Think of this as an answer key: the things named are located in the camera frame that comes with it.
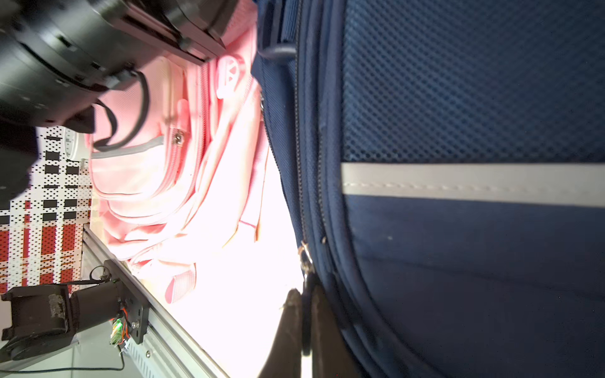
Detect white alarm clock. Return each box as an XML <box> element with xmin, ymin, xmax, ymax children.
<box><xmin>63</xmin><ymin>128</ymin><xmax>81</xmax><ymax>161</ymax></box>

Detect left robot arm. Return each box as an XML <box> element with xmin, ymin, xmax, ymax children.
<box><xmin>1</xmin><ymin>0</ymin><xmax>237</xmax><ymax>202</ymax></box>

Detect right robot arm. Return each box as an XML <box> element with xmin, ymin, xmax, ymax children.
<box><xmin>1</xmin><ymin>279</ymin><xmax>361</xmax><ymax>377</ymax></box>

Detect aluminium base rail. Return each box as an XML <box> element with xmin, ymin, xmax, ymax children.
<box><xmin>83</xmin><ymin>225</ymin><xmax>228</xmax><ymax>377</ymax></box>

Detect green circuit board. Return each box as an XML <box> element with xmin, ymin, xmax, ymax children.
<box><xmin>110</xmin><ymin>317</ymin><xmax>127</xmax><ymax>346</ymax></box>

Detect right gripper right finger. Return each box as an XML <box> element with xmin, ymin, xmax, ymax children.
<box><xmin>310</xmin><ymin>286</ymin><xmax>360</xmax><ymax>378</ymax></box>

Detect pink backpack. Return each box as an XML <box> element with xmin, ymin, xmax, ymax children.
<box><xmin>88</xmin><ymin>1</ymin><xmax>269</xmax><ymax>303</ymax></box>

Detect navy zipper pull tab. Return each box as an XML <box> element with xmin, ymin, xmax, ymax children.
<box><xmin>298</xmin><ymin>240</ymin><xmax>315</xmax><ymax>282</ymax></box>

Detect navy blue backpack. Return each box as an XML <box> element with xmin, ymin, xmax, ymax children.
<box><xmin>253</xmin><ymin>1</ymin><xmax>604</xmax><ymax>377</ymax></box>

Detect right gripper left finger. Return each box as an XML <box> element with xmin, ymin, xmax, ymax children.
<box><xmin>258</xmin><ymin>289</ymin><xmax>303</xmax><ymax>378</ymax></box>

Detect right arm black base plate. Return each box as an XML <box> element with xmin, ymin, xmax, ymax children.
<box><xmin>103</xmin><ymin>259</ymin><xmax>151</xmax><ymax>344</ymax></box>

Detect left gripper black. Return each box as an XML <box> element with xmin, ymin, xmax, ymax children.
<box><xmin>94</xmin><ymin>0</ymin><xmax>238</xmax><ymax>65</ymax></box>

